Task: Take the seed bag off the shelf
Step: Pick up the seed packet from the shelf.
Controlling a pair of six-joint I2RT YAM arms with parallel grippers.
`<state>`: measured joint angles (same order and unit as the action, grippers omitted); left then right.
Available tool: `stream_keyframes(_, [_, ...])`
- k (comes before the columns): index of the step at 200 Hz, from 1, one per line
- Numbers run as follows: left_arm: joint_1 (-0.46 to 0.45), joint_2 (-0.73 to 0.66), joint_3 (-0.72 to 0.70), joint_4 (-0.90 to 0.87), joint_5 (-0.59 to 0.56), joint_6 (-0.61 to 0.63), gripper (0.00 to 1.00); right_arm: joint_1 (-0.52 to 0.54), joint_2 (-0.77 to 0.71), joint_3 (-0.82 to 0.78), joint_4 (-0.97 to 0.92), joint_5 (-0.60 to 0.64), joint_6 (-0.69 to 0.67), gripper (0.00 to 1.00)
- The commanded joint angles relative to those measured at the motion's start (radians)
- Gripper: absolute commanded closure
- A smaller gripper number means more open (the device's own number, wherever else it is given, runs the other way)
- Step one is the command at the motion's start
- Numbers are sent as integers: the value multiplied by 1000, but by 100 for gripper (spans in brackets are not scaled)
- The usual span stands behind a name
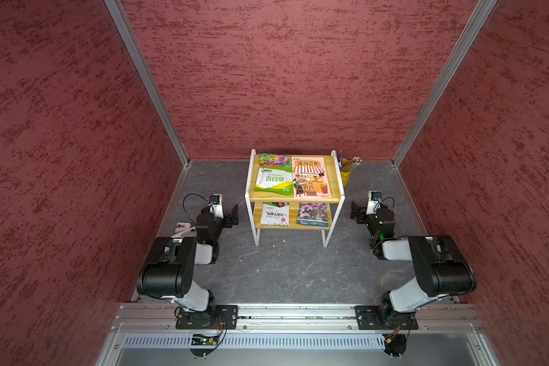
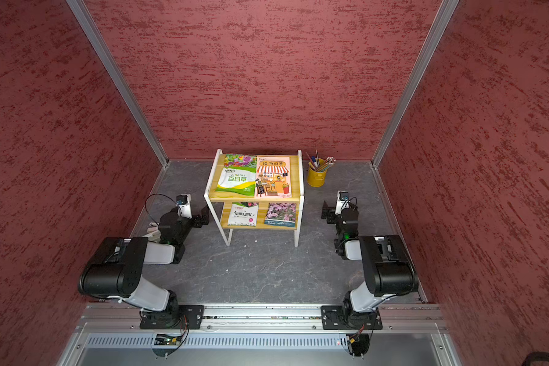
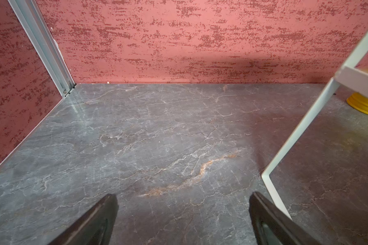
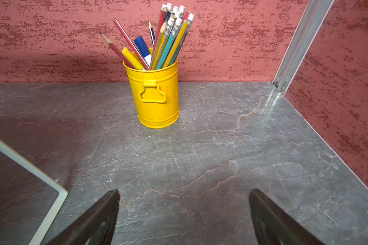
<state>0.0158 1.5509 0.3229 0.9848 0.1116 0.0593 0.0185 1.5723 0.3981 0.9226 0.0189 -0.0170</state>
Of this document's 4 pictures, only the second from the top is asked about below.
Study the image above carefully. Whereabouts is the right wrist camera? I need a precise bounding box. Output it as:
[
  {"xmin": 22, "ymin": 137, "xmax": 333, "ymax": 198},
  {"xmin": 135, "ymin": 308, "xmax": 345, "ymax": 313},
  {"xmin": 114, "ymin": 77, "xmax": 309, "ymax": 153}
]
[{"xmin": 335, "ymin": 191, "xmax": 350, "ymax": 215}]

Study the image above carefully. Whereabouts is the yellow metal pencil cup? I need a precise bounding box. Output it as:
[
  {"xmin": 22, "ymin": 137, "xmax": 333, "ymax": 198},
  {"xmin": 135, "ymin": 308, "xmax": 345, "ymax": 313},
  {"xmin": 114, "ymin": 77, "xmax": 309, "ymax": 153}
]
[{"xmin": 307, "ymin": 162, "xmax": 327, "ymax": 188}]

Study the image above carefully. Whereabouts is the orange shop picture book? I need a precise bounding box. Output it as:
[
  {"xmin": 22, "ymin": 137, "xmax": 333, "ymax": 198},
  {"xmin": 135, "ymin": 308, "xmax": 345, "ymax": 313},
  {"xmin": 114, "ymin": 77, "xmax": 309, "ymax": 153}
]
[{"xmin": 256, "ymin": 156, "xmax": 292, "ymax": 198}]

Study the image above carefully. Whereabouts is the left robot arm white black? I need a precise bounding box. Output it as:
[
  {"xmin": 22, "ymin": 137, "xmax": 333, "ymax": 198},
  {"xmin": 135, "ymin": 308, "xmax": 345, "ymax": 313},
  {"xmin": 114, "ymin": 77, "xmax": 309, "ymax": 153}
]
[{"xmin": 78, "ymin": 207, "xmax": 210, "ymax": 329}]

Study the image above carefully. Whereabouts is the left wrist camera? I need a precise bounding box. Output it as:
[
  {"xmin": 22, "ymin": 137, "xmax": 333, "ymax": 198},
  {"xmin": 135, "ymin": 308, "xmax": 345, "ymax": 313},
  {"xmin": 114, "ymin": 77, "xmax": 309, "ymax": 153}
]
[{"xmin": 175, "ymin": 194, "xmax": 192, "ymax": 219}]

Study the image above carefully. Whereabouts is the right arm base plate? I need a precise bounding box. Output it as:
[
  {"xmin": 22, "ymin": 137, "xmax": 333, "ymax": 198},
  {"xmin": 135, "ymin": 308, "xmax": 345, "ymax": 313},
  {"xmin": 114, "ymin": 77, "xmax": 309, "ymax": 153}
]
[{"xmin": 320, "ymin": 305, "xmax": 383, "ymax": 331}]

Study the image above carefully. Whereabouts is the green white seed bag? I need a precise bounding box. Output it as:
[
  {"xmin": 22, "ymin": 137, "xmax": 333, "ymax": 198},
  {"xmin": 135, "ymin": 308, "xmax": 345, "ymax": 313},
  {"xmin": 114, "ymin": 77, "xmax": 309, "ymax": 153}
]
[{"xmin": 216, "ymin": 153, "xmax": 257, "ymax": 197}]

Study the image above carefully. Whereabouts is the white stapler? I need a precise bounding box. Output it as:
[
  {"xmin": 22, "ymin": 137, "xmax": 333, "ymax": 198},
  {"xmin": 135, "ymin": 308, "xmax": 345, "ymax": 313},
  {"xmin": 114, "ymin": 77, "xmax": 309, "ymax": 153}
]
[{"xmin": 143, "ymin": 223, "xmax": 162, "ymax": 242}]

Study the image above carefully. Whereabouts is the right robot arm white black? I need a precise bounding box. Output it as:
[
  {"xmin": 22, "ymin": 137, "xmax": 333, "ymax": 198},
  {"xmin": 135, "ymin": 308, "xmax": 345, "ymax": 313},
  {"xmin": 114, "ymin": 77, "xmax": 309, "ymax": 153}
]
[{"xmin": 321, "ymin": 201, "xmax": 419, "ymax": 329}]

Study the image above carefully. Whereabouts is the aluminium rail frame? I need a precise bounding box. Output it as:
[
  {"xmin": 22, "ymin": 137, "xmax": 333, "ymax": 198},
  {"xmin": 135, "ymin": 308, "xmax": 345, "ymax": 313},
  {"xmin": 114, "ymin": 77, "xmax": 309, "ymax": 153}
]
[{"xmin": 59, "ymin": 302, "xmax": 461, "ymax": 365}]

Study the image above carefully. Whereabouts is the wooden shelf white metal frame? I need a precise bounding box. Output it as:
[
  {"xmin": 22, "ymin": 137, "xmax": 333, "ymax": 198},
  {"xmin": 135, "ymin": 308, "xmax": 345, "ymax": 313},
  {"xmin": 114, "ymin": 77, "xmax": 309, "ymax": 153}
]
[{"xmin": 203, "ymin": 148, "xmax": 306, "ymax": 249}]

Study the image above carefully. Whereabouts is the pink flower seed bag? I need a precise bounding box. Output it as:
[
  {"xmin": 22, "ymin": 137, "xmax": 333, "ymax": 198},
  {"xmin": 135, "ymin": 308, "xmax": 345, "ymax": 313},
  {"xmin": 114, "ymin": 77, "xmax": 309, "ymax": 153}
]
[{"xmin": 264, "ymin": 202, "xmax": 297, "ymax": 227}]

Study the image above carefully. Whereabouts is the white sunflower seed bag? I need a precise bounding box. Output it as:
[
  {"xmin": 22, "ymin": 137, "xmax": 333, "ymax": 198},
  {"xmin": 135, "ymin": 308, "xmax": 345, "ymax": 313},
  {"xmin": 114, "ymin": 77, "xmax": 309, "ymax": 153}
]
[{"xmin": 228, "ymin": 202, "xmax": 259, "ymax": 227}]

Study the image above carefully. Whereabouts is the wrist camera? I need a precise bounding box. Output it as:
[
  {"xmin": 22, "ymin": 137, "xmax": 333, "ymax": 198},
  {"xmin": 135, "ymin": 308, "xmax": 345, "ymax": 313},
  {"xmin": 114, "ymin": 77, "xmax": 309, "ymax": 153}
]
[
  {"xmin": 175, "ymin": 194, "xmax": 192, "ymax": 219},
  {"xmin": 335, "ymin": 191, "xmax": 350, "ymax": 215}
]

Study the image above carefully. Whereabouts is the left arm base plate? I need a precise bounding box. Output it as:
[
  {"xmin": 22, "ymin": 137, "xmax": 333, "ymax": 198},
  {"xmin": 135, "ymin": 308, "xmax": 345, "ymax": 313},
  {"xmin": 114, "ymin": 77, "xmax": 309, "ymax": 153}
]
[{"xmin": 140, "ymin": 305, "xmax": 204, "ymax": 330}]

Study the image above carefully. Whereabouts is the coloured pencils bunch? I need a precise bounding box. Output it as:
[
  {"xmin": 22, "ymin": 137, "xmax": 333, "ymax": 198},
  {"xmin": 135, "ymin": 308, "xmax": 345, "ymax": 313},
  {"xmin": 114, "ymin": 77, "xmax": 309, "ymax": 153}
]
[{"xmin": 305, "ymin": 152, "xmax": 336, "ymax": 172}]

